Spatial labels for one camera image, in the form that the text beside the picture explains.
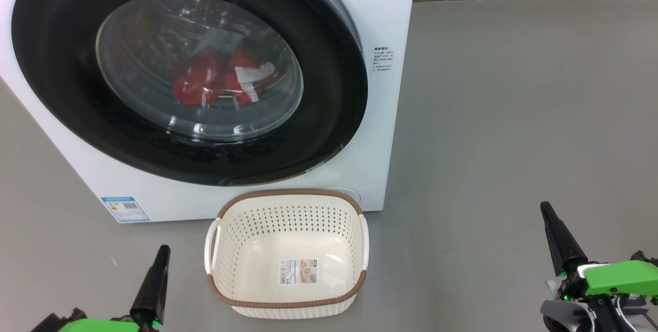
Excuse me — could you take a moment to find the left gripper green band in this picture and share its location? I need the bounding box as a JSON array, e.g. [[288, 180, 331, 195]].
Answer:
[[59, 245, 171, 332]]

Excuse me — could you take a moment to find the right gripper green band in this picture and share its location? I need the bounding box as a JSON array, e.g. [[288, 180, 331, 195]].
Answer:
[[540, 201, 658, 306]]

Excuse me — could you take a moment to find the red and white garment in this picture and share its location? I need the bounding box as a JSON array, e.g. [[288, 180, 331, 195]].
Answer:
[[172, 47, 278, 107]]

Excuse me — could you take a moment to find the cream basket with brown rim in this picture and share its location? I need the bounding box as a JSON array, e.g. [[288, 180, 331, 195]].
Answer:
[[204, 189, 370, 320]]

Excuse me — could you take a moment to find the printed product label sticker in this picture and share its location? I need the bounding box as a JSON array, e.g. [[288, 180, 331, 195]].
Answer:
[[279, 259, 318, 285]]

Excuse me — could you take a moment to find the white front-load washing machine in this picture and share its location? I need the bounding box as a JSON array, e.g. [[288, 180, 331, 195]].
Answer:
[[0, 0, 418, 224]]

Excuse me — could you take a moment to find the blue energy label sticker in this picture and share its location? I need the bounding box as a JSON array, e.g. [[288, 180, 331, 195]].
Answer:
[[101, 197, 150, 223]]

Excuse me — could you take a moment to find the round drain filter cover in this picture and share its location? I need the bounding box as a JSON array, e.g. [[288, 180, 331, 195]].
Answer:
[[324, 187, 361, 204]]

